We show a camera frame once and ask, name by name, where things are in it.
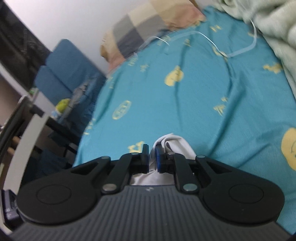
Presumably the blue covered chair left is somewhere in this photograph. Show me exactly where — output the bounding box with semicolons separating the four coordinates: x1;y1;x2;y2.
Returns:
34;66;72;106

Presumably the blue covered chair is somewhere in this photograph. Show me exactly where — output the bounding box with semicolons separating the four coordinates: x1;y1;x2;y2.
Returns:
34;66;72;106
46;39;106;135

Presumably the blue covered chair right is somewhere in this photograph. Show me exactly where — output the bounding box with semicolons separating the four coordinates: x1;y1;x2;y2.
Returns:
46;39;106;135

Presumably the plaid checked pillow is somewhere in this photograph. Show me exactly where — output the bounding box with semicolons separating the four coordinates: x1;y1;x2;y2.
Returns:
100;0;205;72

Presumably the grey cloth on chair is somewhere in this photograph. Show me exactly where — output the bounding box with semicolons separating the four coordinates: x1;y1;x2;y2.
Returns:
68;79;93;110

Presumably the dark wooden table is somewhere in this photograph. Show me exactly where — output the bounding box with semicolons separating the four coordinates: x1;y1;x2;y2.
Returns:
0;62;82;197

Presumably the green apple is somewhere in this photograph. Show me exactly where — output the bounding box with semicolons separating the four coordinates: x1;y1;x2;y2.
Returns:
55;98;70;113

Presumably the green fleece cartoon blanket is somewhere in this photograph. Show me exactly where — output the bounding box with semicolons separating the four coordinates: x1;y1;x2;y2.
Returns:
214;0;296;94

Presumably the white charging cable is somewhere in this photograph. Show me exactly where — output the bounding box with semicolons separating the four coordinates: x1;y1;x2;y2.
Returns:
132;18;258;59

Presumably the teal patterned bed sheet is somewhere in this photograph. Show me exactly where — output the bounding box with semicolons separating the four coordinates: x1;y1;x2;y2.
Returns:
74;7;295;233

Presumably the white t-shirt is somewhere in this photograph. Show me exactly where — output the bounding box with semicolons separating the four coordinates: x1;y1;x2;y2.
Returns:
130;133;196;186

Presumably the black window grille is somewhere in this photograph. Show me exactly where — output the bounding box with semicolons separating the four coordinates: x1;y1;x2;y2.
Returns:
1;1;51;90

